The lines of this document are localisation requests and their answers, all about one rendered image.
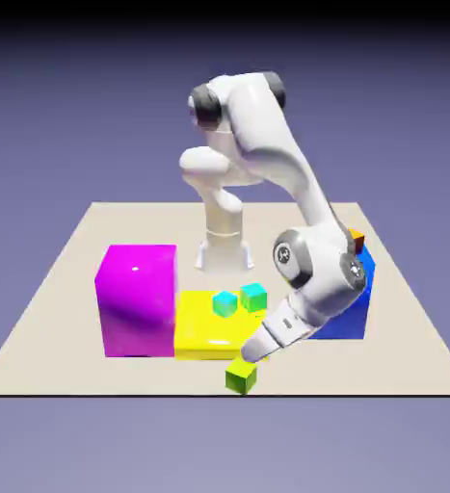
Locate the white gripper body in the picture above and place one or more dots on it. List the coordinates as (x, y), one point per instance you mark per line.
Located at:
(258, 343)

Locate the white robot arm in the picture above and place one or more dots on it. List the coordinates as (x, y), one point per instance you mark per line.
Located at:
(263, 127)

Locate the small lime green cube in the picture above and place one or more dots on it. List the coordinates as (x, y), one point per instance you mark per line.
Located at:
(241, 375)

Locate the small teal green cube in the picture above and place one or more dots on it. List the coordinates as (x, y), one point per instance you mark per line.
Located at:
(254, 297)

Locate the small cyan cube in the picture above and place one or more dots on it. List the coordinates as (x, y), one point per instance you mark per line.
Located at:
(225, 303)

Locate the small orange cube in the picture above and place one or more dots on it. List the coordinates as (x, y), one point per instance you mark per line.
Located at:
(358, 238)

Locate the large yellow box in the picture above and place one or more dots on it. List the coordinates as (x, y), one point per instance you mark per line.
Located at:
(205, 327)

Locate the large blue box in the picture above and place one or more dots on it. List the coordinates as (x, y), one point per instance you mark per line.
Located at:
(353, 316)

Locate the large magenta box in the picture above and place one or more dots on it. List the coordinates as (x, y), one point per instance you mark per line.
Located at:
(136, 300)

